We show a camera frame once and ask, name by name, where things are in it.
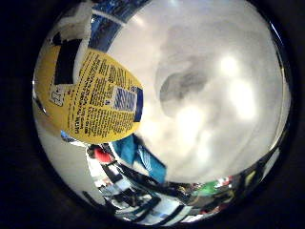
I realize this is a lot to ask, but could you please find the yellow packet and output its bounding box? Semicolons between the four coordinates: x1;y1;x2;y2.
32;40;145;145

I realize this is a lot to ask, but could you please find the teal striped cloth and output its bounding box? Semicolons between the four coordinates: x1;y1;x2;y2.
111;135;168;184

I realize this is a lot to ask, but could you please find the red rounded object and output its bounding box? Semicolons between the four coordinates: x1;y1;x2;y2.
92;146;115;164

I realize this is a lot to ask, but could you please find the green bag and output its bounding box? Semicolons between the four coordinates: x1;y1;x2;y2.
193;180;224;197

